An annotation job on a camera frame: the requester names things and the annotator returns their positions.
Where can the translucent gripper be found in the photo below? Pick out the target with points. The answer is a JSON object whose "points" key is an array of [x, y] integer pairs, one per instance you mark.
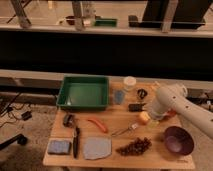
{"points": [[154, 122]]}

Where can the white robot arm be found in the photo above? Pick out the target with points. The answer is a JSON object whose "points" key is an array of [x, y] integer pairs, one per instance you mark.
{"points": [[174, 97]]}

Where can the small blue cup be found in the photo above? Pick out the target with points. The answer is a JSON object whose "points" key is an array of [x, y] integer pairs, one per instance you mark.
{"points": [[118, 96]]}

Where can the red-brown wooden bowl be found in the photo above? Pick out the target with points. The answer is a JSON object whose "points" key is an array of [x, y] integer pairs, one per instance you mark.
{"points": [[171, 113]]}

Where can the metal fork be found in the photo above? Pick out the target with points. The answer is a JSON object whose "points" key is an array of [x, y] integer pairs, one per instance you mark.
{"points": [[119, 132]]}

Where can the black rectangular block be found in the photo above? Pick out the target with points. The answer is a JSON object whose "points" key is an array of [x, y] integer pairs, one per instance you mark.
{"points": [[136, 107]]}

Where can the black binder clip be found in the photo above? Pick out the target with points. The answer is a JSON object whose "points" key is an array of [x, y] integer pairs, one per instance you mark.
{"points": [[141, 93]]}

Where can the bunch of dark grapes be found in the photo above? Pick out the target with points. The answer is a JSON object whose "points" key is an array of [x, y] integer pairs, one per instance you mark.
{"points": [[135, 148]]}

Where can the purple bowl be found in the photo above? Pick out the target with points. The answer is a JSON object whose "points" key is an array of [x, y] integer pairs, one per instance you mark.
{"points": [[177, 140]]}

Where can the yellow wooden blocks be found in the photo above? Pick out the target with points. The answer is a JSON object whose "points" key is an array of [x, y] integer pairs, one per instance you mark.
{"points": [[155, 85]]}

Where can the grey-blue cloth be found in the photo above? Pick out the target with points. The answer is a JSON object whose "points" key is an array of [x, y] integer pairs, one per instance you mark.
{"points": [[96, 148]]}

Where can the green plastic tray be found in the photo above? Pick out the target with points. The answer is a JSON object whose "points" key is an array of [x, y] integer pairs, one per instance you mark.
{"points": [[84, 93]]}

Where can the small black brush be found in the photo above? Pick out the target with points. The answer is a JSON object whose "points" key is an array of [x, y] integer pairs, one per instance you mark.
{"points": [[69, 120]]}

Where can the blue sponge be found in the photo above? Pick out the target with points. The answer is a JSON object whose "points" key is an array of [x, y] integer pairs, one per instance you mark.
{"points": [[59, 147]]}

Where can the black chair leg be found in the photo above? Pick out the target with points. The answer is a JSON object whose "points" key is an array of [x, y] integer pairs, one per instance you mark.
{"points": [[20, 139]]}

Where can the black power adapter with cable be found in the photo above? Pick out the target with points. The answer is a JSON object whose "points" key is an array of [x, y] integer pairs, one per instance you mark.
{"points": [[9, 108]]}

